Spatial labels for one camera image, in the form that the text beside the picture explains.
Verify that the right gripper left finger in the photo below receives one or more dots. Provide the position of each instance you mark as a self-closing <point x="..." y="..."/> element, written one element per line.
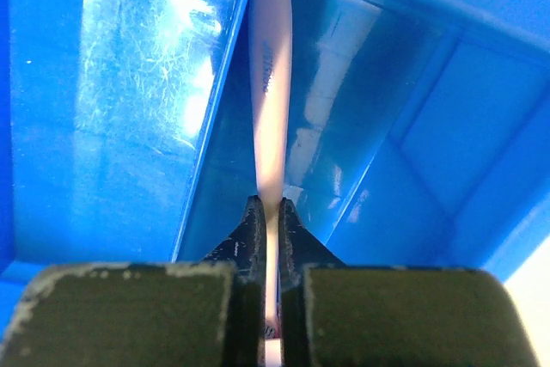
<point x="209" y="313"/>

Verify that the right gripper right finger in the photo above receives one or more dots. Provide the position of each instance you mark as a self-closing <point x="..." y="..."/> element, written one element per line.
<point x="333" y="314"/>

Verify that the pink toothbrush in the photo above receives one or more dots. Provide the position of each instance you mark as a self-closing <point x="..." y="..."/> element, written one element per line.
<point x="269" y="46"/>

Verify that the blue plastic bin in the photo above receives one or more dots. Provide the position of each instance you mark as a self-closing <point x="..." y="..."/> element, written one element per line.
<point x="418" y="131"/>

